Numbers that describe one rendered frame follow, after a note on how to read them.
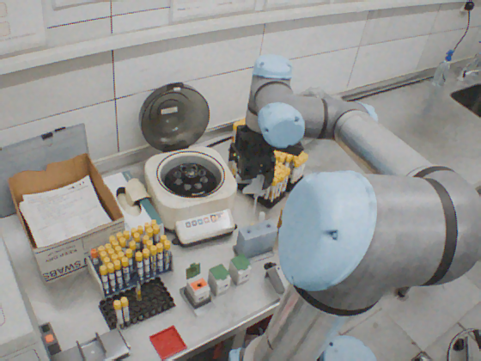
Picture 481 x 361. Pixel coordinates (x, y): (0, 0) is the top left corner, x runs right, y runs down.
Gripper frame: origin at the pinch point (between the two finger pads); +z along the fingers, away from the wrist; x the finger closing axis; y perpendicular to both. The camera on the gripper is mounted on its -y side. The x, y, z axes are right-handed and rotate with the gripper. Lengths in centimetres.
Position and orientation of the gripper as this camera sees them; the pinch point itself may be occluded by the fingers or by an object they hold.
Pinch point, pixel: (257, 191)
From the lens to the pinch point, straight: 107.7
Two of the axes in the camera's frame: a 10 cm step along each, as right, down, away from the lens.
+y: -8.9, 2.2, -3.9
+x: 4.3, 6.5, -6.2
